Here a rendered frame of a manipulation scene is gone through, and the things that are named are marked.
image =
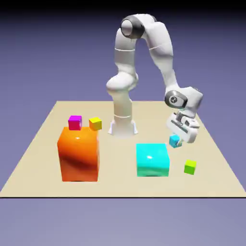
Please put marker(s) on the small lime green cube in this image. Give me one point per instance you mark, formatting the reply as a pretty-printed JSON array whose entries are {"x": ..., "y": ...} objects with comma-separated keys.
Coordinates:
[{"x": 190, "y": 167}]

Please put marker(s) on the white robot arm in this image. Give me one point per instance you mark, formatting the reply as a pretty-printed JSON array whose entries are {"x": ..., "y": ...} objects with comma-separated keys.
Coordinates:
[{"x": 125, "y": 63}]

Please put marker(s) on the small magenta cube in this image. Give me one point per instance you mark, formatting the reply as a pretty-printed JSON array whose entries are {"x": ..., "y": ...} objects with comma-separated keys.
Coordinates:
[{"x": 74, "y": 123}]

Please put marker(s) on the large cyan box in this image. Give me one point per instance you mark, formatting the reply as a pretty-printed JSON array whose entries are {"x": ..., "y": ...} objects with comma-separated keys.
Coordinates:
[{"x": 151, "y": 159}]

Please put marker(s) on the small yellow cube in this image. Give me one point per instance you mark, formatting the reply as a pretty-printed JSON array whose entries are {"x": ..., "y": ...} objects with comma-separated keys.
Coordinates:
[{"x": 95, "y": 124}]

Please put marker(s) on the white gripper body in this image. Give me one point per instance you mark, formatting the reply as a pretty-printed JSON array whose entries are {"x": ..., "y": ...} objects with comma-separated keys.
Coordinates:
[{"x": 182, "y": 131}]

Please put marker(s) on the large orange box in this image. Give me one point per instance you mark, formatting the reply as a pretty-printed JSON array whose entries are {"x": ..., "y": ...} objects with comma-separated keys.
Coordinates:
[{"x": 78, "y": 153}]

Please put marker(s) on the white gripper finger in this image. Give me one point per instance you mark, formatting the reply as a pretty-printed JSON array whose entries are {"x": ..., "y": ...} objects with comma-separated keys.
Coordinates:
[{"x": 180, "y": 142}]

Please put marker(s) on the small blue cube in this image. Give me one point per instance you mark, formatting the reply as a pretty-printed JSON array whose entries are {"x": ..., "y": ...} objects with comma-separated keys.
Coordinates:
[{"x": 174, "y": 141}]

